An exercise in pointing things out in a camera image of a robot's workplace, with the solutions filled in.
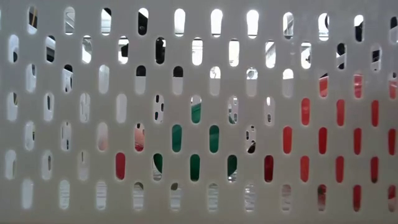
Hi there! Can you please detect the green toy pepper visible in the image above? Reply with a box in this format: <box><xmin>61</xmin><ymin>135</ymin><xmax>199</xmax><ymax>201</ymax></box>
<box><xmin>152</xmin><ymin>102</ymin><xmax>239</xmax><ymax>183</ymax></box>

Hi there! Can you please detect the small red toy strawberry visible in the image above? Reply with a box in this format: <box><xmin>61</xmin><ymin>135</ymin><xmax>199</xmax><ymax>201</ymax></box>
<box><xmin>115</xmin><ymin>152</ymin><xmax>126</xmax><ymax>180</ymax></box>

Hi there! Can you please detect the large red toy tomato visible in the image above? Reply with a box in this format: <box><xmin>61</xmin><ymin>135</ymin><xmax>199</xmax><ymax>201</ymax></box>
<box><xmin>281</xmin><ymin>73</ymin><xmax>398</xmax><ymax>213</ymax></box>

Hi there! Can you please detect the white perforated plastic basket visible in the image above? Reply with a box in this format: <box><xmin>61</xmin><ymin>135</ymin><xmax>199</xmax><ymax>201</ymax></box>
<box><xmin>0</xmin><ymin>0</ymin><xmax>398</xmax><ymax>224</ymax></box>

